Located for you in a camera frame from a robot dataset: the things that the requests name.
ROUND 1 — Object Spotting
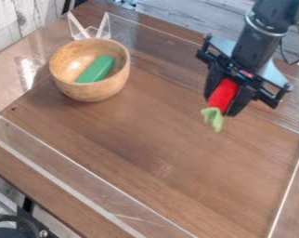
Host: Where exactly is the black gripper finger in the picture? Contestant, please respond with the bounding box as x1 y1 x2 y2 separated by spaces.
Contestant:
226 86 256 117
204 63 227 99

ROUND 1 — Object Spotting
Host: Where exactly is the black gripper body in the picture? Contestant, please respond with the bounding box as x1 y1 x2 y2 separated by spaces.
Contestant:
196 34 293 109

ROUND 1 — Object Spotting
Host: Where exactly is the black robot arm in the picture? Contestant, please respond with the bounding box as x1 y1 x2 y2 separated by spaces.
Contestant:
196 0 299 118

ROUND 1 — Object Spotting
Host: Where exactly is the green rectangular block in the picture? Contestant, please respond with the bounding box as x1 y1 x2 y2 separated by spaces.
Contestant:
76 55 115 83

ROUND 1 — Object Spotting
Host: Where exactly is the wooden bowl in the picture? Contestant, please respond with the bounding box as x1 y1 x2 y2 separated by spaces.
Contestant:
50 38 131 102

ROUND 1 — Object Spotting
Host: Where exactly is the black cable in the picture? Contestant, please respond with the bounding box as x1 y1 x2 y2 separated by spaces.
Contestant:
279 21 299 66

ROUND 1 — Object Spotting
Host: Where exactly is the clear acrylic tray wall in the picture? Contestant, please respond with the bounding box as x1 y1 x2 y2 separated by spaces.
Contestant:
0 17 299 238

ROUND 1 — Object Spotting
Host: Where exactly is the black metal bracket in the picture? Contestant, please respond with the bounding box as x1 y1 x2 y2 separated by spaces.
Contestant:
16 197 60 238

